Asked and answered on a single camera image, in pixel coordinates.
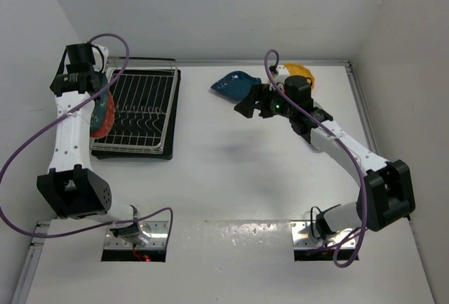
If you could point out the metal base plate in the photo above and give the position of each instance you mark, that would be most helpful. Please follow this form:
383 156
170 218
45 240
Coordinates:
154 234
303 239

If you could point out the dark teal round plate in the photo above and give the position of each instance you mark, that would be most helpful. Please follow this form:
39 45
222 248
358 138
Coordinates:
99 111

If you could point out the red teal floral plate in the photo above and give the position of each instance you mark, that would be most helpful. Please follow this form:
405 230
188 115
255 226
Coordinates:
108 122

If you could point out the yellow dotted scalloped plate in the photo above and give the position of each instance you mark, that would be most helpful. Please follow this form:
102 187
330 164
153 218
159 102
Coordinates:
296 69

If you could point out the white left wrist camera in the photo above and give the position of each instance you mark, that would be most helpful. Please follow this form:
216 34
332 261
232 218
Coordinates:
101 55

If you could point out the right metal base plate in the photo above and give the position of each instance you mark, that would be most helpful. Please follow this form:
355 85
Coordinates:
303 239

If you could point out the black drip tray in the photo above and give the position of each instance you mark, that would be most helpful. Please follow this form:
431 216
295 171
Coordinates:
140 107

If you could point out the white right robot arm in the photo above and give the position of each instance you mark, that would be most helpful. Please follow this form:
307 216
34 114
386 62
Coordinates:
386 189

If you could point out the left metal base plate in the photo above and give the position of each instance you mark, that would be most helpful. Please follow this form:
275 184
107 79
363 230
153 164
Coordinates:
154 234

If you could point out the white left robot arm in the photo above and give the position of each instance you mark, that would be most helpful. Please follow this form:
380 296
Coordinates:
70 186

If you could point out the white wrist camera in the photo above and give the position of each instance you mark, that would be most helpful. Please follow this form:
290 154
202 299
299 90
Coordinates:
280 73
101 55

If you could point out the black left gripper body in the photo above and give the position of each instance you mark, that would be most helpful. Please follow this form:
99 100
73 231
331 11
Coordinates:
98 76

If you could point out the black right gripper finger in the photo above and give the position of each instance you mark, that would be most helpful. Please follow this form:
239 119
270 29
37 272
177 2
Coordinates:
258 92
247 107

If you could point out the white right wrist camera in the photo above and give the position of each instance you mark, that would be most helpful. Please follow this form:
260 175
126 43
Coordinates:
280 73

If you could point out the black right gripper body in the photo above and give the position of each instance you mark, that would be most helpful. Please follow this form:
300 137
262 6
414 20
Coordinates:
275 104

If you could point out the navy leaf-shaped dish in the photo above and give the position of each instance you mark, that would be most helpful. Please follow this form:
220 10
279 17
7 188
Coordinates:
236 85

